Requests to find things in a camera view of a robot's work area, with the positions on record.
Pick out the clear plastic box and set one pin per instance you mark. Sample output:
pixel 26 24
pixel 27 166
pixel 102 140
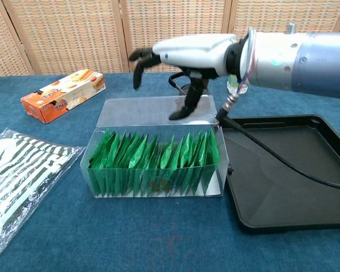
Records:
pixel 158 110

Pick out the orange biscuit box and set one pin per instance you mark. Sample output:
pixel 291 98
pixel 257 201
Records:
pixel 62 96

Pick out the blue tablecloth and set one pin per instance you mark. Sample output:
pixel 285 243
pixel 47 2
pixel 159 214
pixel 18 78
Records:
pixel 130 232

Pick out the striped clear plastic bag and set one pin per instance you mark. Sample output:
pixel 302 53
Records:
pixel 22 170

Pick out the clear bottle green label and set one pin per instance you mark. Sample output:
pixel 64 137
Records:
pixel 235 86

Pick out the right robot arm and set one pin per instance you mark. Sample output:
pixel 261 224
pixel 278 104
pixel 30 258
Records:
pixel 314 62

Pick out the black cast iron teapot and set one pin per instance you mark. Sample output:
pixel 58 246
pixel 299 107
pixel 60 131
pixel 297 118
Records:
pixel 183 89

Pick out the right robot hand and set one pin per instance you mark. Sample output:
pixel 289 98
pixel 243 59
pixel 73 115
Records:
pixel 192 54

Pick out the black plastic tray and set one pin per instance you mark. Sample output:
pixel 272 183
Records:
pixel 286 198

